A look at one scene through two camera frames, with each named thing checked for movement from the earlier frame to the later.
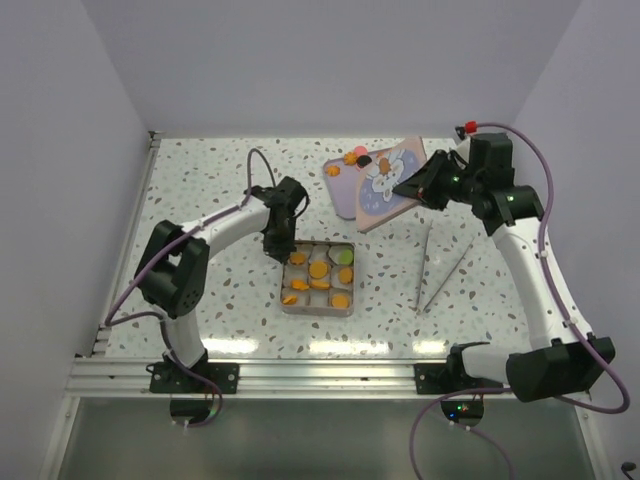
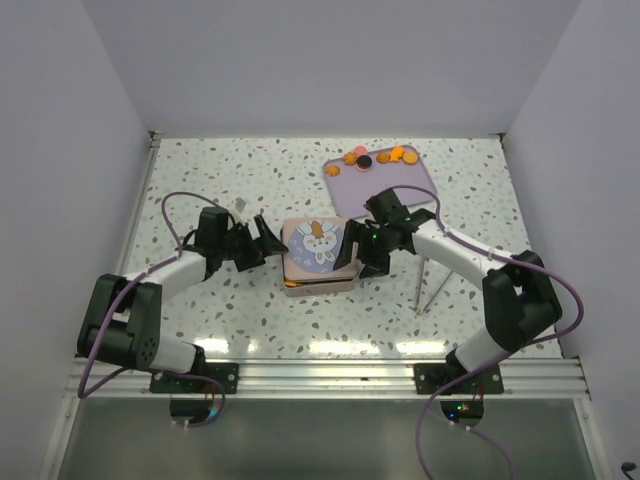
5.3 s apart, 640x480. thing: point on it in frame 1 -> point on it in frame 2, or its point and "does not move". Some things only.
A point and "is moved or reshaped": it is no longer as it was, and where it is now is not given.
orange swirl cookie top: x=350 y=158 does not move
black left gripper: x=282 y=251 -> x=267 y=244
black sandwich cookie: x=363 y=160 does not move
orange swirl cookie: x=333 y=170 does not move
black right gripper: x=421 y=183 -> x=374 y=266
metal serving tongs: x=419 y=308 does not move
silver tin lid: x=376 y=201 -> x=314 y=245
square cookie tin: x=318 y=279 is moved or reshaped
